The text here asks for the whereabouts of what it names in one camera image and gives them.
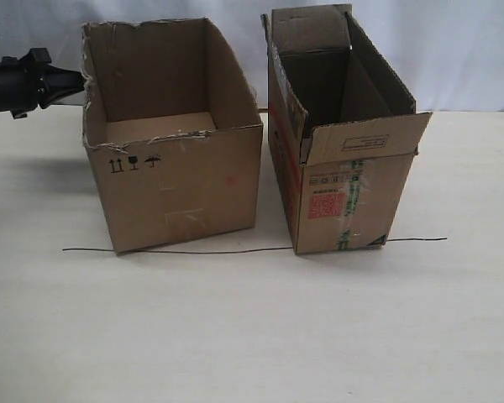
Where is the tall printed cardboard box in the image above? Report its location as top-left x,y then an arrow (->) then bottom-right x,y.
262,4 -> 431,254

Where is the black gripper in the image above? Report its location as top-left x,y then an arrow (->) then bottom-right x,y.
0,48 -> 85,119

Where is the large cardboard box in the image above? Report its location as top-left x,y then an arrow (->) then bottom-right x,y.
81,18 -> 263,254

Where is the thin black line marker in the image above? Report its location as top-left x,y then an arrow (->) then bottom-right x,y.
62,237 -> 448,255

